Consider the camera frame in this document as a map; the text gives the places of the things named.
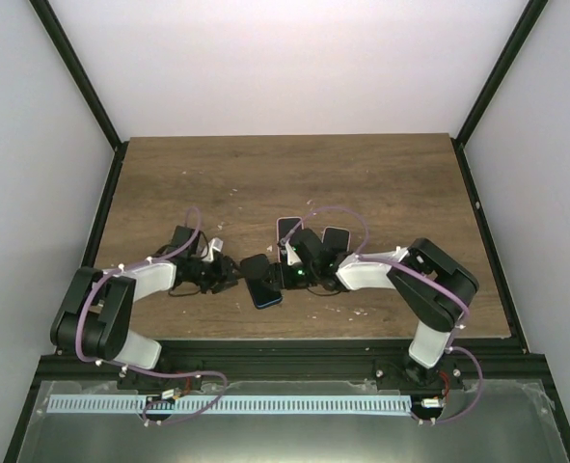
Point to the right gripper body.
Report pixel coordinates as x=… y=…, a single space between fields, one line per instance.
x=298 y=281

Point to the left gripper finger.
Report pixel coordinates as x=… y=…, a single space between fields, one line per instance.
x=238 y=280
x=234 y=269

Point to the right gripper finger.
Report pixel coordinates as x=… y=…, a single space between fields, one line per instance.
x=272 y=274
x=272 y=285

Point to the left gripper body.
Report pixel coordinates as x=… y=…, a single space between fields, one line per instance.
x=211 y=278

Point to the blue-edged black phone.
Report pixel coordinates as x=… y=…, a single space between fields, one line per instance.
x=260 y=289

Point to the black phone case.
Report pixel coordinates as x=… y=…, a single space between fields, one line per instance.
x=244 y=270

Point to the pink-edged black phone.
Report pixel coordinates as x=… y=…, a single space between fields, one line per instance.
x=284 y=225

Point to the pink phone case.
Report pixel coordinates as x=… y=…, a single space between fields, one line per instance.
x=283 y=226

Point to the white phone case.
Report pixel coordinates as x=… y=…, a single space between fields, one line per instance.
x=349 y=238

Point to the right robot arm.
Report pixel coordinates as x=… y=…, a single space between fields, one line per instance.
x=436 y=288

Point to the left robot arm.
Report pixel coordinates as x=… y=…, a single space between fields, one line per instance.
x=93 y=321

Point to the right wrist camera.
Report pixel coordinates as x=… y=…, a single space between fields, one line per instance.
x=288 y=255

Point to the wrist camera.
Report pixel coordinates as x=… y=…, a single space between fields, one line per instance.
x=288 y=255
x=212 y=250

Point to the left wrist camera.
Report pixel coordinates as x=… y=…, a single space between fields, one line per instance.
x=212 y=250

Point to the black aluminium frame rail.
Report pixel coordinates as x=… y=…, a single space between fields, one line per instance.
x=381 y=361

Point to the light blue slotted cable duct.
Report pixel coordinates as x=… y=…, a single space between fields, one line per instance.
x=374 y=405

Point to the left black frame post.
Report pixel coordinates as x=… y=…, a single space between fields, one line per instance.
x=55 y=31

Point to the black frame post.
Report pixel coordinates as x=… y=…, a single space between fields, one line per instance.
x=510 y=51
x=55 y=31

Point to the right black frame post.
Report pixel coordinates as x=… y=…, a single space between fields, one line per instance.
x=510 y=51

